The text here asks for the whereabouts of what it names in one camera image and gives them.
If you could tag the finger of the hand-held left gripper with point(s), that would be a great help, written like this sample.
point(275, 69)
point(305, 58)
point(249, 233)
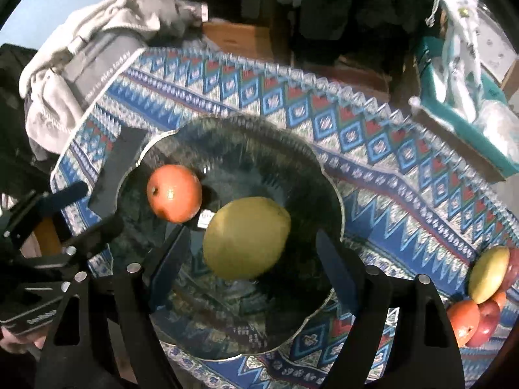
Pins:
point(69, 194)
point(99, 231)

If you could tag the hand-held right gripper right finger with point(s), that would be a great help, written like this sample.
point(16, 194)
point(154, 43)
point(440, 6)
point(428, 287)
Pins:
point(336, 267)

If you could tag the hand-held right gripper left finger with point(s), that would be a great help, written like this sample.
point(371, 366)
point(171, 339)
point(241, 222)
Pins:
point(170, 263)

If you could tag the large yellow-green pear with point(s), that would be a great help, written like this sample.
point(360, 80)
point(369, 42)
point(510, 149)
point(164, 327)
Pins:
point(247, 239)

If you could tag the clear glass bowl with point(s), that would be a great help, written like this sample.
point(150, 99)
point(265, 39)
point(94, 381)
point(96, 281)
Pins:
point(259, 162)

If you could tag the red apple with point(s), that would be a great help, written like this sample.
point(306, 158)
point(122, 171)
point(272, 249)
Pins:
point(514, 269)
point(486, 320)

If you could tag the person's left hand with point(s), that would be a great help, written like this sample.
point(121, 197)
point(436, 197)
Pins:
point(16, 342)

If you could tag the black smartphone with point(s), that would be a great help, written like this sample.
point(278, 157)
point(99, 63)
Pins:
point(117, 170)

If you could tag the light grey towel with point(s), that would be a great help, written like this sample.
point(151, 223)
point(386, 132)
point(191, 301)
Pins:
point(44, 105)

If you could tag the dark cloth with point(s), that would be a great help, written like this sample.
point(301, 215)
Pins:
point(16, 109)

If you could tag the blue patterned tablecloth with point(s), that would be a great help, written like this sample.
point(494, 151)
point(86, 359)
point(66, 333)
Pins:
point(365, 150)

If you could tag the grey fabric bag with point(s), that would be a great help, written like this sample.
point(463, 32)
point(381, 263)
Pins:
point(101, 60)

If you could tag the small yellow-green pear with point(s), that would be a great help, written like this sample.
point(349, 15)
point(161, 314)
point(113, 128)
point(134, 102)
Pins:
point(488, 273)

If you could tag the flat cardboard box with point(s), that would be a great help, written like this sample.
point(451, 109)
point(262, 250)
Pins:
point(361, 77)

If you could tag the teal cardboard box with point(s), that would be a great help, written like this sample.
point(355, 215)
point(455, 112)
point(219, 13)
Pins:
point(438, 89)

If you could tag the grey hooded garment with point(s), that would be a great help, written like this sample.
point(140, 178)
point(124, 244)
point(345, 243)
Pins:
point(178, 12)

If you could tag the clear plastic bag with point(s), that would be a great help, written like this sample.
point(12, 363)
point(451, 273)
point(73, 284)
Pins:
point(498, 123)

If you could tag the wooden drawer box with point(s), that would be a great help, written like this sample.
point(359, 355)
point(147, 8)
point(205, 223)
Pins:
point(239, 36)

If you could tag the white printed plastic bag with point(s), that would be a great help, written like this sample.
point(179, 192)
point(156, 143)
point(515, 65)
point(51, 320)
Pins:
point(466, 48)

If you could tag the dark hanging clothes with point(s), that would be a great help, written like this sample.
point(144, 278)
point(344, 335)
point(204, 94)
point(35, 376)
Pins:
point(344, 8)

